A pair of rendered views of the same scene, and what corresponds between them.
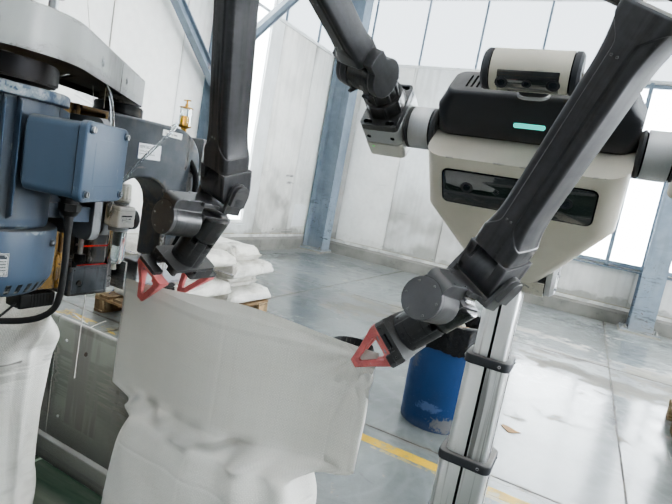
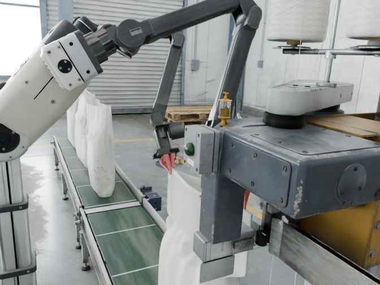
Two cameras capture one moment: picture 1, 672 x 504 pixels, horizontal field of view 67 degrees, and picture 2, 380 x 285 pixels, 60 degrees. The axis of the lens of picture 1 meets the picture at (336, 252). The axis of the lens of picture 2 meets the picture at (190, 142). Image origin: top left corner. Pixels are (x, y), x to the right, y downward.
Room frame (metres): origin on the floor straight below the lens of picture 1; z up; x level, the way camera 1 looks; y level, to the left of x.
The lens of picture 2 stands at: (1.70, 0.74, 1.47)
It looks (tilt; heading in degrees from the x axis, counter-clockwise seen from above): 15 degrees down; 217
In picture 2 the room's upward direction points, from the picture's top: 3 degrees clockwise
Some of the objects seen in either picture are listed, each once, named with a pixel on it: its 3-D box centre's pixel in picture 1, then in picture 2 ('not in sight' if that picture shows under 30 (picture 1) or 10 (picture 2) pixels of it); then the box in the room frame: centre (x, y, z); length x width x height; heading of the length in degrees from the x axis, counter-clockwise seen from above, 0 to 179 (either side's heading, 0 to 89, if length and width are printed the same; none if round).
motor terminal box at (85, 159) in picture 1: (77, 169); not in sight; (0.61, 0.32, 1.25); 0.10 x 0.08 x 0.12; 179
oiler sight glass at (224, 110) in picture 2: (185, 117); (224, 108); (1.08, 0.36, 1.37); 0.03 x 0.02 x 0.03; 64
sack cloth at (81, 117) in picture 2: not in sight; (86, 126); (-0.25, -2.06, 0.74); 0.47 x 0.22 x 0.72; 65
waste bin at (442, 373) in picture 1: (443, 368); not in sight; (2.94, -0.77, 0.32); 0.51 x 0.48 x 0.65; 154
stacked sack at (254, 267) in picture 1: (236, 265); not in sight; (4.35, 0.84, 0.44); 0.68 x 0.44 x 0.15; 154
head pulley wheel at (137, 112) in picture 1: (118, 110); (283, 119); (1.00, 0.47, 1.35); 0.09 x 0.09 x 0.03
